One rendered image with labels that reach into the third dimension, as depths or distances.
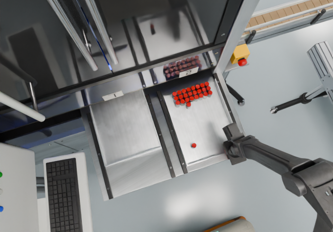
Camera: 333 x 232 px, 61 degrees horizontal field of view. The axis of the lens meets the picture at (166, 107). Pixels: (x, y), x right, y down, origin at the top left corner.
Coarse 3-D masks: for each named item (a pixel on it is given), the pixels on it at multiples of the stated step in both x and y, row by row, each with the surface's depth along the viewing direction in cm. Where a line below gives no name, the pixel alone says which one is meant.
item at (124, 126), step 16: (128, 96) 136; (144, 96) 132; (96, 112) 134; (112, 112) 134; (128, 112) 134; (144, 112) 134; (96, 128) 130; (112, 128) 132; (128, 128) 132; (144, 128) 132; (112, 144) 130; (128, 144) 130; (144, 144) 130; (160, 144) 126; (112, 160) 128
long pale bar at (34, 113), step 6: (0, 96) 75; (6, 96) 77; (6, 102) 78; (12, 102) 80; (18, 102) 84; (36, 102) 99; (18, 108) 84; (24, 108) 87; (30, 108) 92; (36, 108) 98; (30, 114) 92; (36, 114) 95; (42, 120) 101
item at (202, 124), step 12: (216, 84) 135; (168, 96) 136; (216, 96) 136; (168, 108) 134; (180, 108) 134; (192, 108) 134; (204, 108) 134; (216, 108) 134; (180, 120) 132; (192, 120) 132; (204, 120) 132; (216, 120) 132; (228, 120) 132; (180, 132) 131; (192, 132) 131; (204, 132) 131; (216, 132) 131; (180, 144) 126; (204, 144) 130; (216, 144) 130; (192, 156) 128; (204, 156) 128; (216, 156) 126
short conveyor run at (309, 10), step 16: (304, 0) 140; (320, 0) 143; (256, 16) 141; (272, 16) 141; (288, 16) 137; (304, 16) 141; (320, 16) 139; (256, 32) 139; (272, 32) 141; (288, 32) 148
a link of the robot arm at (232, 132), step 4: (228, 124) 109; (232, 124) 109; (236, 124) 108; (224, 128) 111; (228, 128) 108; (232, 128) 108; (236, 128) 108; (224, 132) 111; (228, 132) 110; (232, 132) 107; (236, 132) 107; (240, 132) 107; (228, 136) 110; (232, 136) 107; (236, 136) 107; (240, 136) 107; (244, 136) 107; (228, 140) 110; (232, 140) 106; (232, 148) 102; (236, 148) 101; (232, 152) 104; (236, 152) 101
